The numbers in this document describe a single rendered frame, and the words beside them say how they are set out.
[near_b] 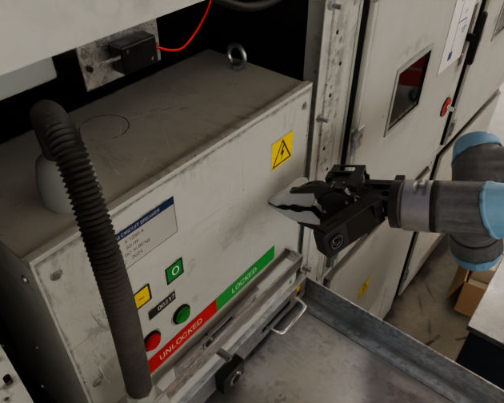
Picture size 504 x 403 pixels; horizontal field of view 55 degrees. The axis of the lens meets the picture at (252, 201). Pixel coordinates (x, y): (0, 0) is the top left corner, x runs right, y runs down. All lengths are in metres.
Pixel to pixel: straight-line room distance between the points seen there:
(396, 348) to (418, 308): 1.23
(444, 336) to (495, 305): 0.88
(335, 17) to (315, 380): 0.67
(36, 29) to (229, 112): 0.34
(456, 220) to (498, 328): 0.68
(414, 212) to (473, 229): 0.08
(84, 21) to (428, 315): 2.03
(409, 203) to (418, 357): 0.45
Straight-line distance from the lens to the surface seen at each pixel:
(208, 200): 0.67
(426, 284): 2.42
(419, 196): 0.71
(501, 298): 1.42
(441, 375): 1.09
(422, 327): 2.25
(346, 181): 0.76
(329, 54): 0.83
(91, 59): 0.52
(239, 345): 0.98
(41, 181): 0.56
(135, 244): 0.60
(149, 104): 0.74
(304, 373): 1.04
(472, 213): 0.70
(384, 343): 1.10
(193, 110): 0.72
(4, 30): 0.43
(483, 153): 0.86
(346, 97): 0.94
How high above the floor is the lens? 1.74
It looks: 40 degrees down
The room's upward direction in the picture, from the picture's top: straight up
